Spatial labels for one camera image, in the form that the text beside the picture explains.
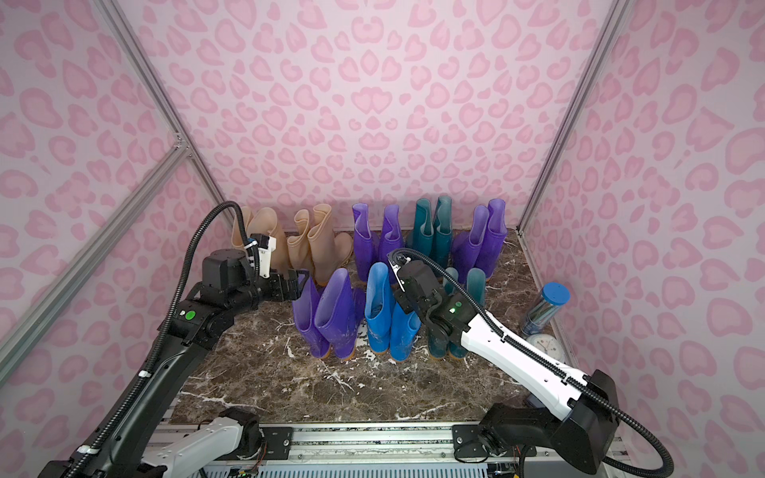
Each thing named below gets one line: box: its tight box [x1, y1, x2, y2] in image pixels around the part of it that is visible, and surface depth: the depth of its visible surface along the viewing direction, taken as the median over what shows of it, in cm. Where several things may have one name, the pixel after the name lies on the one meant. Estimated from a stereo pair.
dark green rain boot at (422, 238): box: [411, 198, 435, 257], surface depth 89 cm
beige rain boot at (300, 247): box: [286, 209, 314, 271], surface depth 89 cm
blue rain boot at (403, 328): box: [389, 301, 422, 363], surface depth 79 cm
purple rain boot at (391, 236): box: [379, 204, 404, 285], surface depth 87 cm
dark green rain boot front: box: [433, 196, 453, 274], surface depth 89 cm
